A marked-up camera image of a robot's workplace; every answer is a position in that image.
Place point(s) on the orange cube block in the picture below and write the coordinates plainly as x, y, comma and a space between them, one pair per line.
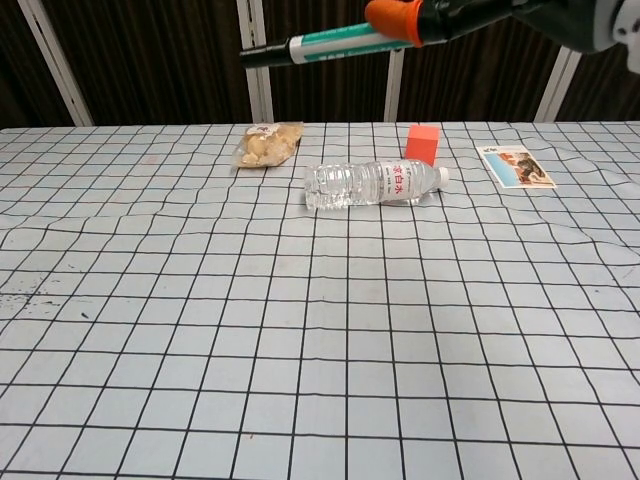
422, 142

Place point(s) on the clear bag of snacks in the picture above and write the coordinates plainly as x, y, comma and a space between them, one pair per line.
267, 145

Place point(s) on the picture card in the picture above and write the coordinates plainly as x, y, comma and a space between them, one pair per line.
517, 167

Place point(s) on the white metal partition post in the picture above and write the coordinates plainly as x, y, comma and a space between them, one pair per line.
260, 92
394, 85
55, 65
555, 85

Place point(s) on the clear plastic water bottle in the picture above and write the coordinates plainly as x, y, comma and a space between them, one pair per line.
360, 182

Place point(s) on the light blue checkered tablecloth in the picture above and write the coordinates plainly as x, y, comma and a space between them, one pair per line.
175, 350

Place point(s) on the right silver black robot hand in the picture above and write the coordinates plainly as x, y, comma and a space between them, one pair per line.
565, 22

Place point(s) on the green white marker pen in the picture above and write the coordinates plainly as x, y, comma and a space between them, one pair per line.
340, 45

